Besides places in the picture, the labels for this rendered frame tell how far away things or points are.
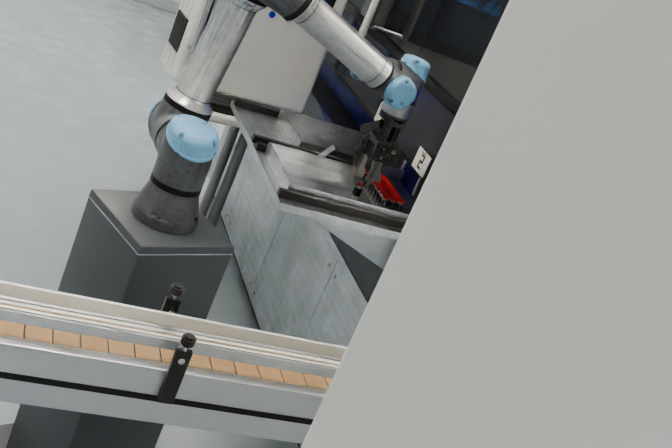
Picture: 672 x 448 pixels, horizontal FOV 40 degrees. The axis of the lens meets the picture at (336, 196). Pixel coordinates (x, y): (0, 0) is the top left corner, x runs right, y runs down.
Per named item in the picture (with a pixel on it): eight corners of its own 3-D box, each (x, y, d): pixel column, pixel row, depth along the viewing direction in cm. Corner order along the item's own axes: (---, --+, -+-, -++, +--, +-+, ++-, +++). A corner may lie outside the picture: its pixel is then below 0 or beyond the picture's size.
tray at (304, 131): (374, 146, 292) (378, 137, 291) (400, 181, 269) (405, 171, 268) (277, 118, 278) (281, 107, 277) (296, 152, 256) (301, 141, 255)
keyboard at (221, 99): (292, 117, 313) (294, 111, 312) (306, 134, 302) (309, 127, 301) (184, 90, 293) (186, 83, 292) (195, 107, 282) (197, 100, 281)
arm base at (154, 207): (150, 234, 196) (165, 194, 193) (119, 199, 206) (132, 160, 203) (207, 235, 207) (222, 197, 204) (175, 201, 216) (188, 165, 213)
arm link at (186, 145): (155, 185, 195) (175, 129, 191) (146, 159, 207) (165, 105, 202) (208, 197, 201) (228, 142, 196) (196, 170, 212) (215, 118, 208)
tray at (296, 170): (375, 183, 258) (380, 173, 257) (405, 226, 235) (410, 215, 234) (264, 153, 245) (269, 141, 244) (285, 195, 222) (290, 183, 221)
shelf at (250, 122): (367, 146, 297) (369, 140, 296) (446, 252, 237) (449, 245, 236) (229, 105, 278) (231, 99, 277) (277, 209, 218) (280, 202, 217)
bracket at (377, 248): (386, 265, 248) (405, 224, 243) (389, 271, 245) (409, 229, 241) (271, 238, 234) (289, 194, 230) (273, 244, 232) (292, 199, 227)
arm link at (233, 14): (146, 156, 205) (256, -65, 190) (136, 130, 217) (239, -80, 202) (193, 174, 211) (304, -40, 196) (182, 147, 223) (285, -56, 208)
